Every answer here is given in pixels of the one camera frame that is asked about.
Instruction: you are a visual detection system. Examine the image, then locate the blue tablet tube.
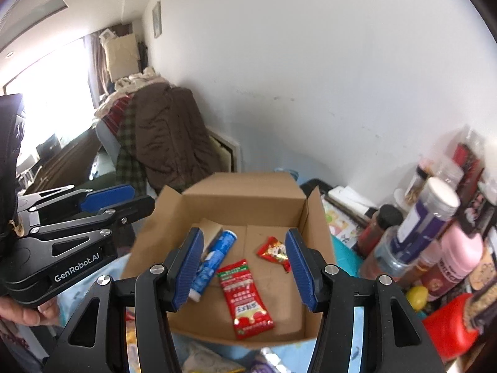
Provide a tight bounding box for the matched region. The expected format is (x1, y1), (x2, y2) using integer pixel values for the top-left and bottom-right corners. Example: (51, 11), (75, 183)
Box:
(189, 230), (238, 303)

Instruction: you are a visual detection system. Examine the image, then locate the cardboard box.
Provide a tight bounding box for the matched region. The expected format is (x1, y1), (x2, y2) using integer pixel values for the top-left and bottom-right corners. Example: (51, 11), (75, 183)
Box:
(120, 172), (336, 350)

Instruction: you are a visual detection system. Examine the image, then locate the pile of clothes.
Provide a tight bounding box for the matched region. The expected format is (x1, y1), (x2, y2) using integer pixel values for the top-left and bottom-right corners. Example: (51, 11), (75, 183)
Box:
(94, 67), (169, 117)

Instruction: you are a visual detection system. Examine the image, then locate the colourful picture book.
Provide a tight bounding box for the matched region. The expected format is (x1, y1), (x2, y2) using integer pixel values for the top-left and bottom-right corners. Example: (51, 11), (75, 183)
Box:
(325, 202), (363, 249)

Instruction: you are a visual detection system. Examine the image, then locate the window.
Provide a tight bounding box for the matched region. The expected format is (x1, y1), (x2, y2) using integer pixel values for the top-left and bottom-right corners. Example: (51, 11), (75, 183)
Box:
(0, 37), (94, 152)

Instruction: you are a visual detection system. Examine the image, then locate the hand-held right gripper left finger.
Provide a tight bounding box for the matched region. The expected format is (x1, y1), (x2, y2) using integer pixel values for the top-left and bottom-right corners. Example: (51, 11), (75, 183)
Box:
(43, 227), (204, 373)

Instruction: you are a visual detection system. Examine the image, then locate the yellow green fruit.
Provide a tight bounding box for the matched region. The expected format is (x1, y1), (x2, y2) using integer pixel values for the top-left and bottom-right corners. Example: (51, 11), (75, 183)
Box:
(406, 285), (429, 311)

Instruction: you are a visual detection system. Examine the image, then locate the white flat box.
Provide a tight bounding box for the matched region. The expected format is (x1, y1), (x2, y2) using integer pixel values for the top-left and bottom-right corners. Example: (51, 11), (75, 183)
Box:
(324, 186), (379, 222)

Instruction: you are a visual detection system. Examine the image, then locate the white patterned snack packet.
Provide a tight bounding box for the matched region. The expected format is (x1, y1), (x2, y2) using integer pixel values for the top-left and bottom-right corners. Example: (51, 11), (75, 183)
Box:
(182, 342), (245, 373)

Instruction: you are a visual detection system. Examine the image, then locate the pink lid jar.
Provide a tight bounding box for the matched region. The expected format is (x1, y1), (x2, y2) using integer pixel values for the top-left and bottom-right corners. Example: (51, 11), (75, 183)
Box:
(421, 223), (484, 302)

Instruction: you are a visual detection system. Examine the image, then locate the plaid shirt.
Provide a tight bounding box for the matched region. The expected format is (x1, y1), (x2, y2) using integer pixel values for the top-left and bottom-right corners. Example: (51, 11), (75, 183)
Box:
(116, 105), (150, 191)

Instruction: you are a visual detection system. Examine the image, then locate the dark red label jar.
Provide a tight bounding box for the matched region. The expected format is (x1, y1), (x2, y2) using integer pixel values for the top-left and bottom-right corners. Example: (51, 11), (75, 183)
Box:
(452, 128), (488, 237)

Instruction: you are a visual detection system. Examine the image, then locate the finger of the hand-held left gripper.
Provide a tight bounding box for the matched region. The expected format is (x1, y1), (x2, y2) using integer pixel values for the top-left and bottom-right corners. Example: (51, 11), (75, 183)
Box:
(17, 196), (156, 242)
(17, 184), (135, 212)

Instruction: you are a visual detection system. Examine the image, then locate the brown jacket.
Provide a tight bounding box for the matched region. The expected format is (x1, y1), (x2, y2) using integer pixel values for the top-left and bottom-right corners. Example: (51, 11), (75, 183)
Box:
(130, 85), (222, 195)

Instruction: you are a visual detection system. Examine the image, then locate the small clear jar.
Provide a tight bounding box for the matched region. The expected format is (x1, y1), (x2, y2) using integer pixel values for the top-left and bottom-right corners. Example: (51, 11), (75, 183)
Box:
(394, 161), (433, 208)

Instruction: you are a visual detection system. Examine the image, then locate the small red snack packet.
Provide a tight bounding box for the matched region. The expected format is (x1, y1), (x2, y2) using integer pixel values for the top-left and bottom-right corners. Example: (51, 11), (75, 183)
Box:
(256, 236), (292, 273)

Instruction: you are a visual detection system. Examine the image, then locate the framed wall picture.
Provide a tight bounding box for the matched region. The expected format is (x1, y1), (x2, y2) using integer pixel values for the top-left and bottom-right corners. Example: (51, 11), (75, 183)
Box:
(152, 1), (162, 39)

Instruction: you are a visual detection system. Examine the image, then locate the red canister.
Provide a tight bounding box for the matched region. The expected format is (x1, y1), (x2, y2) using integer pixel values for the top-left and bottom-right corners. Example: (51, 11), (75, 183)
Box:
(421, 293), (482, 362)

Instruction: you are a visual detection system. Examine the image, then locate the small gold box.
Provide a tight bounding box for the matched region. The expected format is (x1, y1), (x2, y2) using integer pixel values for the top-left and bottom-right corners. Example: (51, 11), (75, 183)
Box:
(199, 218), (225, 259)

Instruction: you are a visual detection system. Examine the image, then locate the white framed panel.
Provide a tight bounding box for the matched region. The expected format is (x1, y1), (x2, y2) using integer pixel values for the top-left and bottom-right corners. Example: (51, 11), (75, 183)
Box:
(206, 124), (241, 173)

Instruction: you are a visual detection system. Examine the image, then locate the person's left hand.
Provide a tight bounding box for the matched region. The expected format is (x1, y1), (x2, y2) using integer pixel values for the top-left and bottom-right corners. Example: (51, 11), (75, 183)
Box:
(0, 294), (61, 326)

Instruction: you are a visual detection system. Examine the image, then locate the red striped garment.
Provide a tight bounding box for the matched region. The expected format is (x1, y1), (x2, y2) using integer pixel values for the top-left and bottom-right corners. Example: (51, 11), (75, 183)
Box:
(105, 95), (130, 135)

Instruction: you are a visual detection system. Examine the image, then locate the curtain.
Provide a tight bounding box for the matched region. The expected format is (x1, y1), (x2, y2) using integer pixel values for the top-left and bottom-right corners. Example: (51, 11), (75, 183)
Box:
(83, 23), (133, 109)

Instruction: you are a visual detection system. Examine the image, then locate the purple silver snack packet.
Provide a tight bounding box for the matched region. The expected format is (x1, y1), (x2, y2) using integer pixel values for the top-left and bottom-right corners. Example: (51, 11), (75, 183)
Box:
(248, 348), (281, 373)

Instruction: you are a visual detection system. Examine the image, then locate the red green sachet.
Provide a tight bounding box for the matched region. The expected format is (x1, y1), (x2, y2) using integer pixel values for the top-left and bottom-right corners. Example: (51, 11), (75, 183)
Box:
(215, 260), (275, 340)

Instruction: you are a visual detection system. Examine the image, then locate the purple label clear jar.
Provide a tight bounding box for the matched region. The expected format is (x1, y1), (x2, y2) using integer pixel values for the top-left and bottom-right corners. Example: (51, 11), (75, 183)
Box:
(396, 177), (461, 249)

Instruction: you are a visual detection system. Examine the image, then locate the beige leaning panel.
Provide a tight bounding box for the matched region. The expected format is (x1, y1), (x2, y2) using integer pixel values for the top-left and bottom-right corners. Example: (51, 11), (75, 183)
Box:
(103, 33), (140, 82)

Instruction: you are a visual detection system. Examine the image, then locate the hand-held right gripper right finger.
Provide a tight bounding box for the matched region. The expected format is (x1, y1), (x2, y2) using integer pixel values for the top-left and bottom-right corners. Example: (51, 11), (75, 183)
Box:
(285, 228), (445, 373)

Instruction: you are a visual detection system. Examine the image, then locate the small dark bottle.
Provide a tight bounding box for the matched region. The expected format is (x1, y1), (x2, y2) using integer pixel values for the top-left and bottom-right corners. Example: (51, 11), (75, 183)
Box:
(356, 204), (402, 257)

